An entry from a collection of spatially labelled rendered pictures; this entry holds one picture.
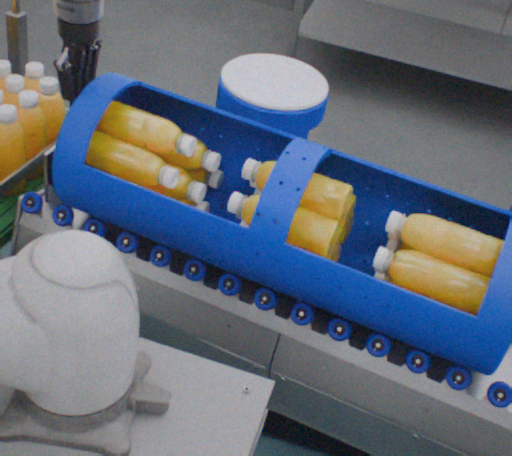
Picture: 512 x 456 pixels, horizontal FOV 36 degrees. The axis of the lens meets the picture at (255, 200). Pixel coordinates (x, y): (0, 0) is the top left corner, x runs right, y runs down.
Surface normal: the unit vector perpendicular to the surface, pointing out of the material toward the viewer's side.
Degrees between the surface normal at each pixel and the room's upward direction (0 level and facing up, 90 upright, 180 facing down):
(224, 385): 0
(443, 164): 0
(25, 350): 80
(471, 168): 0
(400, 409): 70
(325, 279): 87
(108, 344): 84
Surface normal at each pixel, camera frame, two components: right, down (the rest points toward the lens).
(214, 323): -0.33, 0.22
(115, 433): 0.31, -0.63
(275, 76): 0.14, -0.79
